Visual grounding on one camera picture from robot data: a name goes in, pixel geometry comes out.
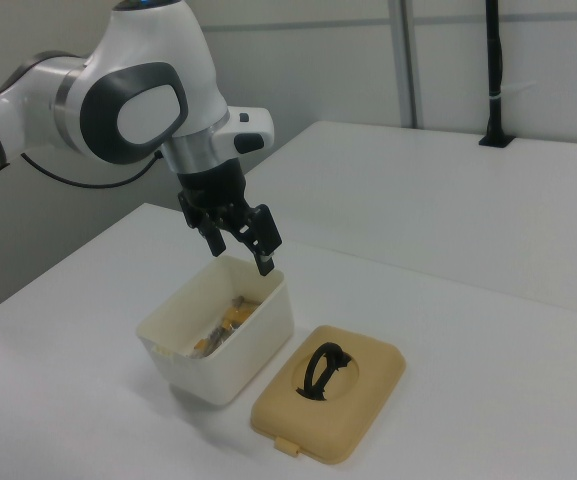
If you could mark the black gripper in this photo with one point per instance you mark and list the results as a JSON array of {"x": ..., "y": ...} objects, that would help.
[{"x": 215, "y": 192}]

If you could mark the tan plastic case lid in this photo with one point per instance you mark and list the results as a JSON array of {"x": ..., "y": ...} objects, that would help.
[{"x": 368, "y": 395}]

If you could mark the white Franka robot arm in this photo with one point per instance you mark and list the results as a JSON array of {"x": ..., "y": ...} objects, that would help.
[{"x": 133, "y": 50}]

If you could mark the yellow tool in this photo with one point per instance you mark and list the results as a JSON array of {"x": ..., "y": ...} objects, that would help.
[
  {"x": 202, "y": 346},
  {"x": 240, "y": 316}
]

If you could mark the white plastic tool case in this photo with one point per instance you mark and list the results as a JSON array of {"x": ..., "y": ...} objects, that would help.
[{"x": 228, "y": 365}]

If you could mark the black mounting pole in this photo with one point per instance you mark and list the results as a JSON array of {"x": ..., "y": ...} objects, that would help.
[{"x": 494, "y": 50}]

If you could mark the silver partition post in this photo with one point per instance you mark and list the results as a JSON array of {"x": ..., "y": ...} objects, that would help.
[{"x": 405, "y": 60}]

